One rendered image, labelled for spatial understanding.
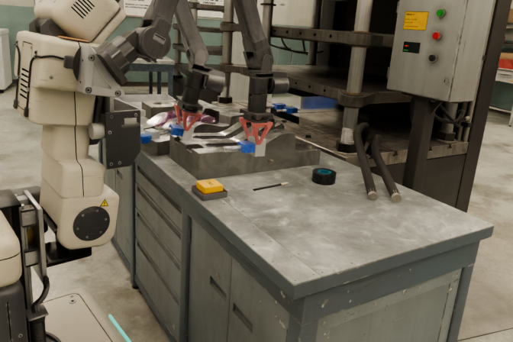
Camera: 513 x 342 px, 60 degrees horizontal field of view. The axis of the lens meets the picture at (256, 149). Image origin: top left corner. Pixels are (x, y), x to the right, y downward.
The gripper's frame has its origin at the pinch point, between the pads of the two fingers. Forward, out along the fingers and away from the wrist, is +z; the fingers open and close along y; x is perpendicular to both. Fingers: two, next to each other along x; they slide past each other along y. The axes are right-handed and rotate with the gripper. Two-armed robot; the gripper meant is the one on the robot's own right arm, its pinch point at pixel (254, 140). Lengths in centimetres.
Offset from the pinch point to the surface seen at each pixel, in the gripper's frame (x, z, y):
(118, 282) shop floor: 19, 95, 86
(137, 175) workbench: 14, 34, 74
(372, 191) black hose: -28.5, 11.8, -24.7
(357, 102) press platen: -61, -7, 19
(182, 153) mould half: 13.8, 10.1, 24.0
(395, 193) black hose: -34.2, 11.8, -28.8
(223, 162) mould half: 5.1, 9.8, 10.0
